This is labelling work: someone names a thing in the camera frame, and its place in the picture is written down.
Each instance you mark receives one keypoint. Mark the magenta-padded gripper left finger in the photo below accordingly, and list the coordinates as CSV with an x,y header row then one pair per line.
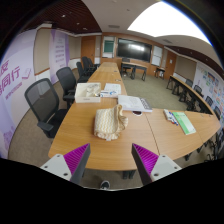
x,y
55,165

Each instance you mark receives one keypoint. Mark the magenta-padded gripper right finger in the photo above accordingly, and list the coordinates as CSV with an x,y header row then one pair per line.
x,y
165,166

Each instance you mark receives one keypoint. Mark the cream zigzag pattern towel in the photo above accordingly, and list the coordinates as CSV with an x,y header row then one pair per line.
x,y
108,123

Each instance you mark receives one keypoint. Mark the green folder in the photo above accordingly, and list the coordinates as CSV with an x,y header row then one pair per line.
x,y
184,122

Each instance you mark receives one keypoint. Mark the white marker pen pack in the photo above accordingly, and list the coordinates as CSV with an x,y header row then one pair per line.
x,y
170,116

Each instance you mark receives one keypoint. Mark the row of black office chairs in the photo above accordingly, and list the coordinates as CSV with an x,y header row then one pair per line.
x,y
216,146
198,89
86,65

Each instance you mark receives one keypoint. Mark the dark oval table grommet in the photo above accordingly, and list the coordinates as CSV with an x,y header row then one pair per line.
x,y
137,113

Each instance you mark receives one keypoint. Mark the black mesh office chair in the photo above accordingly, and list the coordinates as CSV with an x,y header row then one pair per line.
x,y
41,98
66,80

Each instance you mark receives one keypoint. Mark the thick white booklet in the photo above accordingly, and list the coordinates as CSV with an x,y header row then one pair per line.
x,y
131,102

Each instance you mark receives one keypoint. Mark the white open cardboard box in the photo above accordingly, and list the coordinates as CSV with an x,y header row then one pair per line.
x,y
86,98

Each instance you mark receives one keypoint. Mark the long wooden side table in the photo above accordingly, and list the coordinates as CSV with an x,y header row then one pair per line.
x,y
188,88

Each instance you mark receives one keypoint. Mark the small white blue box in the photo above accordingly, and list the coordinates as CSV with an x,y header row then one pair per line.
x,y
107,94

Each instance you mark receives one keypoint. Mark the white paper sheet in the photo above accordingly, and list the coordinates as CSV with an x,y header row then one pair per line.
x,y
113,87

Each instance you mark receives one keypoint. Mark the small dark side desk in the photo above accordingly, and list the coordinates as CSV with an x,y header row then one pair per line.
x,y
160,69

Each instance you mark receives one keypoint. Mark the wooden door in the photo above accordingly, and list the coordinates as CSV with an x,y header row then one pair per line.
x,y
88,48
171,63

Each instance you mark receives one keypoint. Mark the white framed whiteboard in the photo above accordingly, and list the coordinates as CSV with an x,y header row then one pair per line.
x,y
157,55

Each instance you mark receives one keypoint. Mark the green framed whiteboard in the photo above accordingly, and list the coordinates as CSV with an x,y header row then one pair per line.
x,y
108,46

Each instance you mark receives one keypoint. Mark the bright ceiling light panel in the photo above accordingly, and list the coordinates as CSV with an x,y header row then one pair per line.
x,y
166,21

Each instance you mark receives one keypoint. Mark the large purple wall banner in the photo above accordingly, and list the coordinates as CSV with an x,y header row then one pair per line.
x,y
15,83

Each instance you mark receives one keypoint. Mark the colourful wall poster display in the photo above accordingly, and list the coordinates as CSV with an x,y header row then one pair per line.
x,y
210,81

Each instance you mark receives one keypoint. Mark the narrow purple wall banner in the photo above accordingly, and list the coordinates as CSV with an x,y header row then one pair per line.
x,y
59,51

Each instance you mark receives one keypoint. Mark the large black wall television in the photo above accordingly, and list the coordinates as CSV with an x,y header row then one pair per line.
x,y
134,49

